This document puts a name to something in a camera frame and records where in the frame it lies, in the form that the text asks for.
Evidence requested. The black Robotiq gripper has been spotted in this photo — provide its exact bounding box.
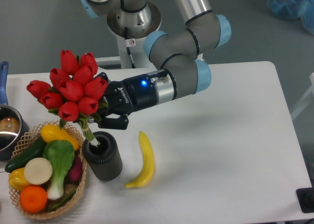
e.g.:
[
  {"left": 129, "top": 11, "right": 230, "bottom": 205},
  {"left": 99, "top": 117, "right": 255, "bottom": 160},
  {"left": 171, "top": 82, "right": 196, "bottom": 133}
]
[{"left": 88, "top": 72, "right": 158, "bottom": 130}]

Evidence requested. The red tulip bouquet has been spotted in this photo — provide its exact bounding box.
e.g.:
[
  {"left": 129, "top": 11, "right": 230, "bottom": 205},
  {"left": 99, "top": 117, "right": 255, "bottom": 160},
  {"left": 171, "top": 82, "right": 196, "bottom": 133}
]
[{"left": 26, "top": 50, "right": 108, "bottom": 146}]

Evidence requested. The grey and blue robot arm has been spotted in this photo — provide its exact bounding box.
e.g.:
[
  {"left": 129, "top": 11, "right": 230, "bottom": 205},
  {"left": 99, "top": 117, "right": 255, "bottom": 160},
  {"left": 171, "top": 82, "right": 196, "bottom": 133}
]
[{"left": 81, "top": 0, "right": 231, "bottom": 130}]

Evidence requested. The dark grey ribbed vase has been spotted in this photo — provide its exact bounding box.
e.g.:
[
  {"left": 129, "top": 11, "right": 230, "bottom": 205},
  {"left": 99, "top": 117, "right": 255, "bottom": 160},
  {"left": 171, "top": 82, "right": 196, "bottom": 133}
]
[{"left": 82, "top": 131, "right": 123, "bottom": 181}]

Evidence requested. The yellow squash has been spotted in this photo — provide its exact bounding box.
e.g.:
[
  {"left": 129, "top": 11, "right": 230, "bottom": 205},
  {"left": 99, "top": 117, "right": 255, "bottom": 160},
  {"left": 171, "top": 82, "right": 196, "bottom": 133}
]
[{"left": 40, "top": 124, "right": 80, "bottom": 151}]

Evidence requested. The green bok choy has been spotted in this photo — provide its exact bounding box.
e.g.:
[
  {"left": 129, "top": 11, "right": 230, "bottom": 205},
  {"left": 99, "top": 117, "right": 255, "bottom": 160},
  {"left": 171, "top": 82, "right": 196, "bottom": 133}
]
[{"left": 43, "top": 140, "right": 75, "bottom": 200}]

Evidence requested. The yellow banana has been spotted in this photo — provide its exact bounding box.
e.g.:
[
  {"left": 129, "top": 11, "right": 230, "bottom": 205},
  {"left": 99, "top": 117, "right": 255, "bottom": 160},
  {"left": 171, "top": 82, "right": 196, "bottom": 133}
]
[{"left": 124, "top": 131, "right": 155, "bottom": 189}]

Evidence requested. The purple sweet potato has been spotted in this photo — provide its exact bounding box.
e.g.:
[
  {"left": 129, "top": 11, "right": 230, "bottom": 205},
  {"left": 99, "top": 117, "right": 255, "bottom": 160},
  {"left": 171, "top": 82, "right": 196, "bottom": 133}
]
[{"left": 67, "top": 154, "right": 83, "bottom": 182}]

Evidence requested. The woven wicker basket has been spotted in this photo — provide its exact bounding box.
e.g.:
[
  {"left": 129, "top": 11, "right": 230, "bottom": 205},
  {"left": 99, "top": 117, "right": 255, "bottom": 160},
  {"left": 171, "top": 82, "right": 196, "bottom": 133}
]
[{"left": 8, "top": 121, "right": 87, "bottom": 220}]

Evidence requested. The green cucumber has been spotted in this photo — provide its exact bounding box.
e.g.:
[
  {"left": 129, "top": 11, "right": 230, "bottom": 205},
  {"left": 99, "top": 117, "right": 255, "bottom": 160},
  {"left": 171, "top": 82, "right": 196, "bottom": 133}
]
[{"left": 4, "top": 136, "right": 47, "bottom": 173}]

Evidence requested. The white round radish slice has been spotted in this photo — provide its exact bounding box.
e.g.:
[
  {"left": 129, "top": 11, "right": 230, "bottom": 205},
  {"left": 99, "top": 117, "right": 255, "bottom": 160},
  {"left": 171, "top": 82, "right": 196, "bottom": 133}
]
[{"left": 24, "top": 157, "right": 52, "bottom": 185}]

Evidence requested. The green chili pepper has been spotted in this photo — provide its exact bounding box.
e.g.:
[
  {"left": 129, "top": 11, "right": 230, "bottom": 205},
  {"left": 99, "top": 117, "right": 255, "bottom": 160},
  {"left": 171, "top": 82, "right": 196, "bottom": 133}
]
[{"left": 46, "top": 190, "right": 76, "bottom": 212}]

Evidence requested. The yellow bell pepper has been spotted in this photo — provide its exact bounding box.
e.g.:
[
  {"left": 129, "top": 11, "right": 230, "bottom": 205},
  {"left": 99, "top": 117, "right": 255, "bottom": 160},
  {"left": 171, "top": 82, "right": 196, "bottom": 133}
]
[{"left": 9, "top": 168, "right": 30, "bottom": 191}]

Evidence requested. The orange fruit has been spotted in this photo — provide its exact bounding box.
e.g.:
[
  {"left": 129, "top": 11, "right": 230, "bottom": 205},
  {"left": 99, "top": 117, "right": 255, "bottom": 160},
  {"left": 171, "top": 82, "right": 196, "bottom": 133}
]
[{"left": 19, "top": 186, "right": 48, "bottom": 213}]

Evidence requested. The blue plastic bag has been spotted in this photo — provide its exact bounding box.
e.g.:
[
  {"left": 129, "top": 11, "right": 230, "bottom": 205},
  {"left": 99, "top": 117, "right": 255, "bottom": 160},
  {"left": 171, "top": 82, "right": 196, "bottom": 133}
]
[{"left": 267, "top": 0, "right": 314, "bottom": 34}]

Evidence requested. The black device at table edge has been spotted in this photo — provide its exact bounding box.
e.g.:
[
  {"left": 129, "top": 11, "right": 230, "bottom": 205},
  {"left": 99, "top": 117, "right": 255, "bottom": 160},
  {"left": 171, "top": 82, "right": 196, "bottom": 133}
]
[{"left": 296, "top": 187, "right": 314, "bottom": 213}]

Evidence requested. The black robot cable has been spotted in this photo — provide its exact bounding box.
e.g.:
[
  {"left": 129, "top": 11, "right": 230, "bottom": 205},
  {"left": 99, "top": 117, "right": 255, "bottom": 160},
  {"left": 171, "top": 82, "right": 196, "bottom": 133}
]
[{"left": 124, "top": 26, "right": 136, "bottom": 69}]

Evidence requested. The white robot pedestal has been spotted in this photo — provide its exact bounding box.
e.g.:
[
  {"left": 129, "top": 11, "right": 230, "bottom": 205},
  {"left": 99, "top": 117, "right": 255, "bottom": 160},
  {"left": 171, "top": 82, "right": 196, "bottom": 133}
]
[{"left": 96, "top": 1, "right": 161, "bottom": 69}]

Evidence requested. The dark pot with blue handle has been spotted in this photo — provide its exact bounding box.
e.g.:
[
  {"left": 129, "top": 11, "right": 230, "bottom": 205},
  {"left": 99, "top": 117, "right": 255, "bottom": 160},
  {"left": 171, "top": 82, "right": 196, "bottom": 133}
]
[{"left": 0, "top": 61, "right": 29, "bottom": 161}]

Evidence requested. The white frame at right edge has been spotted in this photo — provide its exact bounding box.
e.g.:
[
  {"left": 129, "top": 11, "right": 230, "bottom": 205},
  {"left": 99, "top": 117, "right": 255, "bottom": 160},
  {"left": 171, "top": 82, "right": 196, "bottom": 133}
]
[{"left": 290, "top": 73, "right": 314, "bottom": 121}]

